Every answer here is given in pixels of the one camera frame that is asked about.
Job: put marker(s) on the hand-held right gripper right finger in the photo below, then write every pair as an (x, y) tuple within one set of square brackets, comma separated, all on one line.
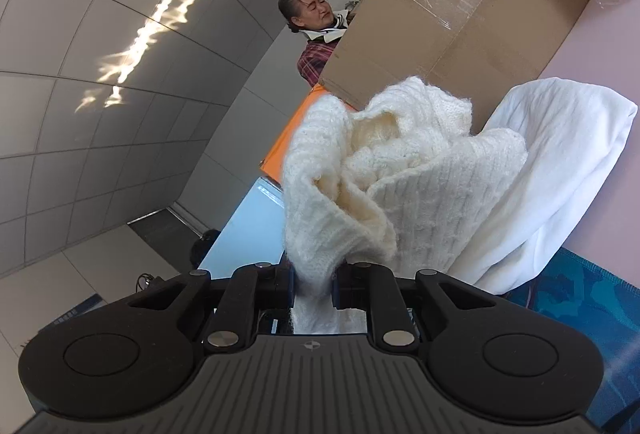
[(345, 288)]

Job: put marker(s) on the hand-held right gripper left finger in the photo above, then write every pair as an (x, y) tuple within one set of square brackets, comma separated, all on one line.
[(285, 288)]

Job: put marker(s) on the white knit sweater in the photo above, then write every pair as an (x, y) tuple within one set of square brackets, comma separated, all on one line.
[(430, 194)]

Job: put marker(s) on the large light blue box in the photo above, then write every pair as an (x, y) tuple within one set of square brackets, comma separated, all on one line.
[(250, 224)]

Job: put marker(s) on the dark ceiling vent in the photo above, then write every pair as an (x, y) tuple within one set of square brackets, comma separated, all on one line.
[(165, 231)]

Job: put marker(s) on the orange board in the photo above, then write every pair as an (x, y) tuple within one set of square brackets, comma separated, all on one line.
[(287, 139)]

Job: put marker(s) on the teal patterned mat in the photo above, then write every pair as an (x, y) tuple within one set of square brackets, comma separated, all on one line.
[(590, 314)]

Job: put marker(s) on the white smooth cloth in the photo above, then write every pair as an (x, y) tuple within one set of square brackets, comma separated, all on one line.
[(560, 164)]

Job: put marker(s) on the brown cardboard box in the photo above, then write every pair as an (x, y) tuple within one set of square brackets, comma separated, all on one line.
[(450, 29)]

